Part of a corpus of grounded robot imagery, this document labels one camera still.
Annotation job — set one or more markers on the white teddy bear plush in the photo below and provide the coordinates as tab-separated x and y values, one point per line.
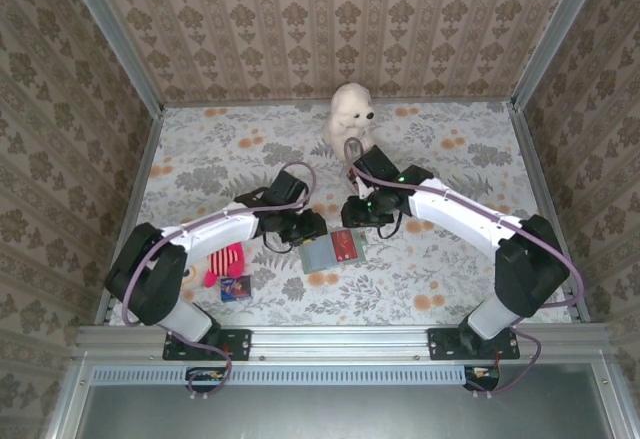
345	114

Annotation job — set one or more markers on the small circuit board connector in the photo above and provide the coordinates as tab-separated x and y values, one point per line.
205	374
482	373

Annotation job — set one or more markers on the aluminium corner post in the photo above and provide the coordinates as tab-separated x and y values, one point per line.
555	29
115	39

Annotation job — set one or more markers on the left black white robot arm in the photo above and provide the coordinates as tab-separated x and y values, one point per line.
225	229

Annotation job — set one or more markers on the aluminium lower frame bar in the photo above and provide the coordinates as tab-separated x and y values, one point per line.
70	399
607	399

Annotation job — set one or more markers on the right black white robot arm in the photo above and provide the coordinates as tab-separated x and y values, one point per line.
450	209

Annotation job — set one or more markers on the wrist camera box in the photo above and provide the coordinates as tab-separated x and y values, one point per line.
375	164
289	186

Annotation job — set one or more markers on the pink striped plush toy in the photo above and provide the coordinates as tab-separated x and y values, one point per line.
225	261

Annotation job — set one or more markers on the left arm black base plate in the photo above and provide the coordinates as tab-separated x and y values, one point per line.
235	346

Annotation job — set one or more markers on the small blue snack box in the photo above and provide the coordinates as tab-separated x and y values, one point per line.
236	288

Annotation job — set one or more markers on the aluminium frame beam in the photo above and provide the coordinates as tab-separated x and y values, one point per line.
340	341

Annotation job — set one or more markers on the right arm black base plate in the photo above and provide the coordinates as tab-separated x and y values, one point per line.
442	346

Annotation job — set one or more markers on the aluminium side rail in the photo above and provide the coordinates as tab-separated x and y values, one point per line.
140	184
540	184

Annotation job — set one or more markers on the grey metal sheet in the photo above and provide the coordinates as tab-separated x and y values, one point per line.
325	414

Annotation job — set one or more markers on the red credit card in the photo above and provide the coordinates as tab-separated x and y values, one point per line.
342	246

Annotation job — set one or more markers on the aluminium back rail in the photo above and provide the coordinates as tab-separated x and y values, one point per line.
250	104

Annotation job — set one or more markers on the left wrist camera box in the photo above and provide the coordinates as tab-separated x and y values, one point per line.
289	186

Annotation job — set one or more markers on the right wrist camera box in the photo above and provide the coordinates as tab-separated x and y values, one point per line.
375	164

